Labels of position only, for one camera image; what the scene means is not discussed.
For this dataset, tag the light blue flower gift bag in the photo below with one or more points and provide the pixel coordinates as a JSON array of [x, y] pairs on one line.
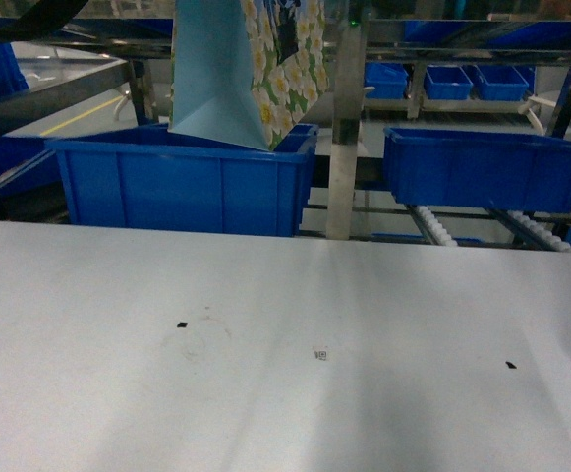
[[246, 72]]

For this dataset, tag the small qr sticker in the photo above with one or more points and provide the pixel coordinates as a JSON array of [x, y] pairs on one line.
[[321, 353]]

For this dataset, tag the blue crate behind table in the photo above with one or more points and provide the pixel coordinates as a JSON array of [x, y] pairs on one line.
[[149, 178]]

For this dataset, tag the blue crate right rack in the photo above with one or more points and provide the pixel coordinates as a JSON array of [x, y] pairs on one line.
[[451, 168]]

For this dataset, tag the steel rack upright post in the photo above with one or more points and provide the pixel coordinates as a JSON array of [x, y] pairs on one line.
[[347, 109]]

